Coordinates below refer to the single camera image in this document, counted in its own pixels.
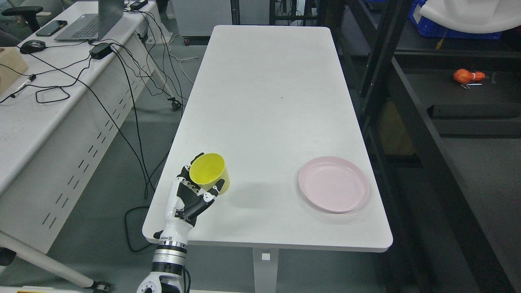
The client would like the black smartphone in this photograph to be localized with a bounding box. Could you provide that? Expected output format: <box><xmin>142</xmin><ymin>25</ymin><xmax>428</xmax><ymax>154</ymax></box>
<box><xmin>35</xmin><ymin>20</ymin><xmax>68</xmax><ymax>37</ymax></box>

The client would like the black marker pen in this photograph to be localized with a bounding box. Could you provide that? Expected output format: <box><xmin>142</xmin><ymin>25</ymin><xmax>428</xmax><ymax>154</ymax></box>
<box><xmin>8</xmin><ymin>74</ymin><xmax>37</xmax><ymax>98</ymax></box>

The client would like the black cable on desk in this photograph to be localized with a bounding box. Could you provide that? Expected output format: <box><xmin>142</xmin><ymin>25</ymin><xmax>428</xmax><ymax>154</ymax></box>
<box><xmin>0</xmin><ymin>49</ymin><xmax>92</xmax><ymax>104</ymax></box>

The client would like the white work table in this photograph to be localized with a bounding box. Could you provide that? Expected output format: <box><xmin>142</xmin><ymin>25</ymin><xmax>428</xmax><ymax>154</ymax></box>
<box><xmin>142</xmin><ymin>25</ymin><xmax>393</xmax><ymax>293</ymax></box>

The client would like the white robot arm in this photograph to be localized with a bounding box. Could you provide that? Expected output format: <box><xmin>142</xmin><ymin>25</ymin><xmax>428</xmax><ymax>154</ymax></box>
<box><xmin>136</xmin><ymin>241</ymin><xmax>191</xmax><ymax>293</ymax></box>

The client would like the black power adapter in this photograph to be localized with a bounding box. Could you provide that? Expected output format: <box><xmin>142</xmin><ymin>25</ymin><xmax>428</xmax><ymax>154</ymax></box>
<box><xmin>89</xmin><ymin>43</ymin><xmax>112</xmax><ymax>60</ymax></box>

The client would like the black computer mouse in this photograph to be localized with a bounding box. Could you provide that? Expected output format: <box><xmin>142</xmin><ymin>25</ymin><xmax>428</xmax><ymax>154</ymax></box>
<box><xmin>19</xmin><ymin>39</ymin><xmax>47</xmax><ymax>54</ymax></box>

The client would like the white cloth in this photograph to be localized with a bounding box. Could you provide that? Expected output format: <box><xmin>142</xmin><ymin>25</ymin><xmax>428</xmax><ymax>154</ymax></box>
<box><xmin>419</xmin><ymin>0</ymin><xmax>521</xmax><ymax>34</ymax></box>

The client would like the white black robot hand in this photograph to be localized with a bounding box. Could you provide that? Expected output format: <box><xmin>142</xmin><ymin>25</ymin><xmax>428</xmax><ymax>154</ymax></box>
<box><xmin>154</xmin><ymin>153</ymin><xmax>225</xmax><ymax>245</ymax></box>

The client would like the pink plastic plate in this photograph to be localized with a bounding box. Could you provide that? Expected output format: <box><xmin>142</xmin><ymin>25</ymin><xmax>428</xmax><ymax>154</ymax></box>
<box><xmin>298</xmin><ymin>156</ymin><xmax>370</xmax><ymax>213</ymax></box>

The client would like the black office chair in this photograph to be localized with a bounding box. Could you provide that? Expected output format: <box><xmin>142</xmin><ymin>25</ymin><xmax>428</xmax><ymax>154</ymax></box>
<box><xmin>0</xmin><ymin>6</ymin><xmax>44</xmax><ymax>48</ymax></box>

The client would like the white side desk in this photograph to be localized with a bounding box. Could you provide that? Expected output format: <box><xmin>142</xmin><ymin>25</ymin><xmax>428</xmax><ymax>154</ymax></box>
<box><xmin>1</xmin><ymin>1</ymin><xmax>176</xmax><ymax>293</ymax></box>

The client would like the grey laptop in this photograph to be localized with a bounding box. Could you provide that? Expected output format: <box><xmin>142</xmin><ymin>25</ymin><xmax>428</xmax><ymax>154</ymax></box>
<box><xmin>54</xmin><ymin>0</ymin><xmax>125</xmax><ymax>42</ymax></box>

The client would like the orange toy on shelf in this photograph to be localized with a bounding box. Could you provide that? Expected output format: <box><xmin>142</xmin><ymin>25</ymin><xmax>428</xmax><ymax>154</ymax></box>
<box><xmin>453</xmin><ymin>68</ymin><xmax>486</xmax><ymax>85</ymax></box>

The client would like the black metal shelf rack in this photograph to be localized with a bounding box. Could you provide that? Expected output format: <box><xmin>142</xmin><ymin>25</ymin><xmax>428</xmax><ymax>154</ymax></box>
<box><xmin>320</xmin><ymin>0</ymin><xmax>520</xmax><ymax>293</ymax></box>

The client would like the blue plastic crate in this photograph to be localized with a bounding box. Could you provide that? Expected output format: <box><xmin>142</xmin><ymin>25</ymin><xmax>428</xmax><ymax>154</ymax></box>
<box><xmin>409</xmin><ymin>0</ymin><xmax>503</xmax><ymax>40</ymax></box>

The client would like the yellow plastic cup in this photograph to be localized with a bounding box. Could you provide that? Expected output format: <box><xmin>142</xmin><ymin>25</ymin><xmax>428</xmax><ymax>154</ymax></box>
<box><xmin>188</xmin><ymin>153</ymin><xmax>230</xmax><ymax>194</ymax></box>

